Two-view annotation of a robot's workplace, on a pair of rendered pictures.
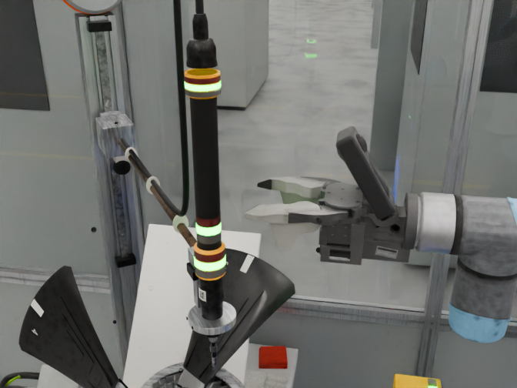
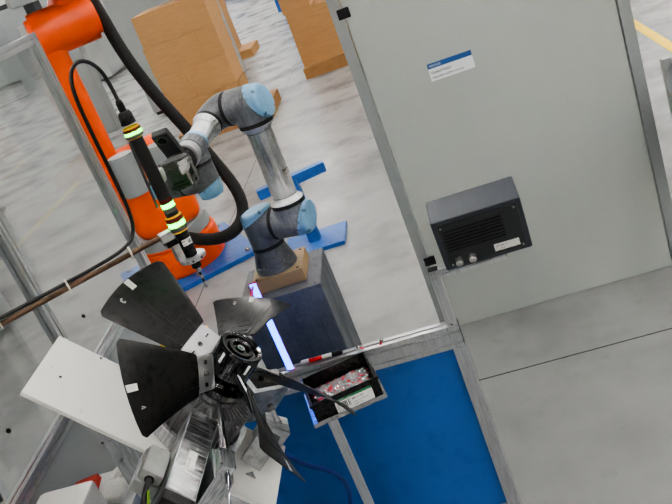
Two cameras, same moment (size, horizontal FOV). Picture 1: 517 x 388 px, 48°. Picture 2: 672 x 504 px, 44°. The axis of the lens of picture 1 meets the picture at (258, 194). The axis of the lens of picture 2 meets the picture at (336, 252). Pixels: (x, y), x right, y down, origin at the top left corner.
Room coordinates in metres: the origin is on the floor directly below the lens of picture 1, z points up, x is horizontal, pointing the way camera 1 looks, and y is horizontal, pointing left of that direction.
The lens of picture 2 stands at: (0.30, 2.03, 2.15)
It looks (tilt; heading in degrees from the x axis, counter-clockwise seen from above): 23 degrees down; 271
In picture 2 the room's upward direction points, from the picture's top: 22 degrees counter-clockwise
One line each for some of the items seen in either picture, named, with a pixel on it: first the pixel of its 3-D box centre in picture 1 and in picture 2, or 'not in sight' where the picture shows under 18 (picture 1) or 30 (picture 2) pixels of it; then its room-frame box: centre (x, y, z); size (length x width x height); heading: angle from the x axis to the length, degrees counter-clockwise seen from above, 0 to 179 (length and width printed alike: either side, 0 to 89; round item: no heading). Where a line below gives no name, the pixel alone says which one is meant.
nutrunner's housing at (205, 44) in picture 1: (207, 194); (159, 187); (0.69, 0.07, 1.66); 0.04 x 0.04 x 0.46
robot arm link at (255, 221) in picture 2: not in sight; (261, 224); (0.57, -0.68, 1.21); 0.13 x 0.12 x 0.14; 153
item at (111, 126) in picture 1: (115, 135); not in sight; (1.26, 0.33, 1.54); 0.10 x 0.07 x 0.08; 25
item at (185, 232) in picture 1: (152, 186); (66, 288); (0.97, 0.20, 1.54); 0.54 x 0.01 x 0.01; 25
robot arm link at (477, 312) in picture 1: (483, 289); (201, 179); (0.64, -0.30, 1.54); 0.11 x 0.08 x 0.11; 153
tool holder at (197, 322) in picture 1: (208, 289); (182, 244); (0.70, 0.07, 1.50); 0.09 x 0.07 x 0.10; 25
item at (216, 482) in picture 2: not in sight; (210, 483); (0.82, 0.40, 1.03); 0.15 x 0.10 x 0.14; 170
